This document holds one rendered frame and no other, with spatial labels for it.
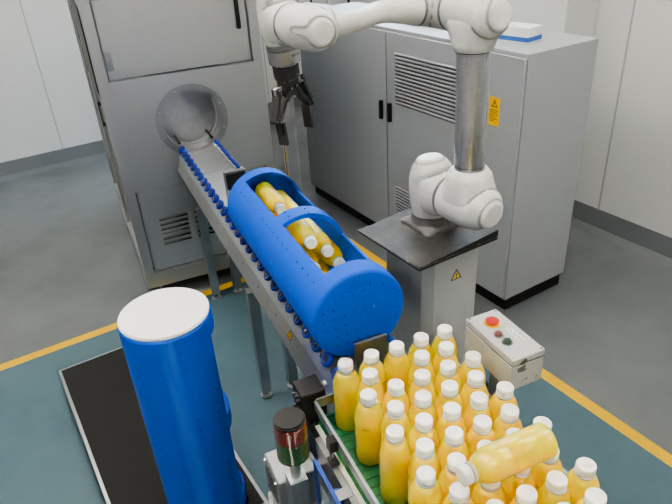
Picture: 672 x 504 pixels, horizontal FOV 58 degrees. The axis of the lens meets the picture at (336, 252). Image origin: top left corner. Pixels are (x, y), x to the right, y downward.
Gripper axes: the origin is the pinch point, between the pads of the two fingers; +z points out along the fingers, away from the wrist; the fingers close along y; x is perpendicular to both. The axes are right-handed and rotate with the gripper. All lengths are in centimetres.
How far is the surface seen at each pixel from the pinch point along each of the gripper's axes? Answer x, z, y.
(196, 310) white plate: 19, 44, -40
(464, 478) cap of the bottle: -78, 33, -69
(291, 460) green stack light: -48, 28, -83
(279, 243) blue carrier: 2.9, 31.4, -14.4
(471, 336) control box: -61, 45, -18
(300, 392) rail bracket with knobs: -27, 47, -53
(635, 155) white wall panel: -71, 115, 257
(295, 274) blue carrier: -10.2, 32.5, -25.4
